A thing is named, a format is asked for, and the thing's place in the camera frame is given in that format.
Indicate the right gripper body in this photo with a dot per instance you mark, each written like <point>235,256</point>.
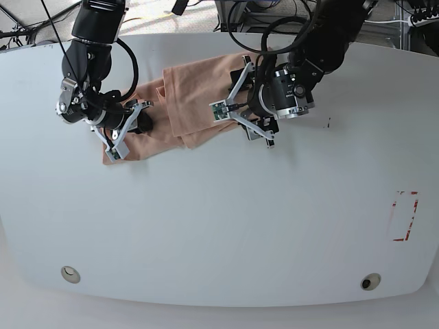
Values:
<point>109,120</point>

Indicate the peach T-shirt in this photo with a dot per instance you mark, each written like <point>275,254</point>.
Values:
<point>181,113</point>

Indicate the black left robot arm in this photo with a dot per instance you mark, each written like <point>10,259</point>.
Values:
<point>324,38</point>

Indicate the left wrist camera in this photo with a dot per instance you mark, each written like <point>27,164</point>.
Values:
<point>219,110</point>

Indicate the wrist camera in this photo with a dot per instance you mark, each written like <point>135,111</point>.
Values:
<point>219,110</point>
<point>118,152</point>

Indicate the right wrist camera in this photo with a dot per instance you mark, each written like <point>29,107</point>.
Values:
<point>118,152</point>

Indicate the table grommet hole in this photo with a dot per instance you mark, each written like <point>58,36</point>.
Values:
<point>70,274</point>
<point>370,282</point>

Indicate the left table grommet hole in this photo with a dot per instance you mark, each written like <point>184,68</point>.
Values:
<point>70,274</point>

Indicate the white power strip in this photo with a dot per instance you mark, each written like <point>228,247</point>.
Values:
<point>424,16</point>

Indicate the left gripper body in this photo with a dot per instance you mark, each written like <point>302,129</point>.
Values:
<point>258,92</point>

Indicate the red tape rectangle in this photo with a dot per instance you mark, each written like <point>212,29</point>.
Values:
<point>403,213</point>

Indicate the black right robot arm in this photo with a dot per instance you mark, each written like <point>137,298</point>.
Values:
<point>86,64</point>

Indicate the aluminium frame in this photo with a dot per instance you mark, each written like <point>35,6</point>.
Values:
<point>237,14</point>

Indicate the right table grommet hole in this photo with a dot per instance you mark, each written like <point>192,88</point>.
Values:
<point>370,282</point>

